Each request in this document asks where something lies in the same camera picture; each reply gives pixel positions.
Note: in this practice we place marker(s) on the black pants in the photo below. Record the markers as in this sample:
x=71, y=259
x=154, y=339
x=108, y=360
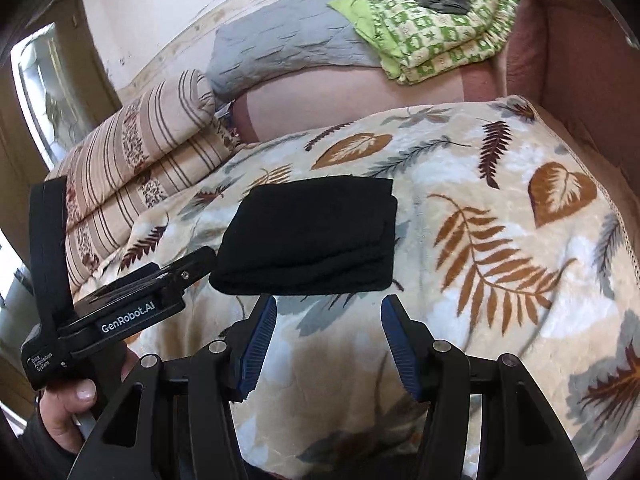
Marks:
x=310, y=235

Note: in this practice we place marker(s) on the leaf print blanket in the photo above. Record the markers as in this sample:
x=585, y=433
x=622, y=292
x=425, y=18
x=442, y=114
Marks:
x=450, y=270

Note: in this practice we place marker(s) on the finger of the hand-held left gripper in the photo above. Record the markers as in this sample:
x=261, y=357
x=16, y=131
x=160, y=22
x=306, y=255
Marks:
x=170, y=272

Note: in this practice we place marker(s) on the window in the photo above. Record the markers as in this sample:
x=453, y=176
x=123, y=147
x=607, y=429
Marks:
x=45, y=90

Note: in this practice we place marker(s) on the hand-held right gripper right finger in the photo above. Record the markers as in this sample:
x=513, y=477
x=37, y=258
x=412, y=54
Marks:
x=400, y=345

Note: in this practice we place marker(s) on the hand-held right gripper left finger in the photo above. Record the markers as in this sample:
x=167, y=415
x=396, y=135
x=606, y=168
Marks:
x=260, y=340

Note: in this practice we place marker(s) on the striped beige folded quilt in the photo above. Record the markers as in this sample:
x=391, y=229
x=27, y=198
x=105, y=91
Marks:
x=150, y=135

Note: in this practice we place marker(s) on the pink sofa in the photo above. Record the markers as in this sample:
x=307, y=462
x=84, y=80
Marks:
x=325, y=105

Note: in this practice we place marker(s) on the grey quilted blanket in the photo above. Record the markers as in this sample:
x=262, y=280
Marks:
x=280, y=35

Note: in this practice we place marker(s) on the green patterned folded quilt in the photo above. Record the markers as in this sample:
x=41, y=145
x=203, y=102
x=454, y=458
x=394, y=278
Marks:
x=440, y=40

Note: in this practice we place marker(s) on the person's left hand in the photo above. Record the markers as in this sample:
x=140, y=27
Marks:
x=65, y=410

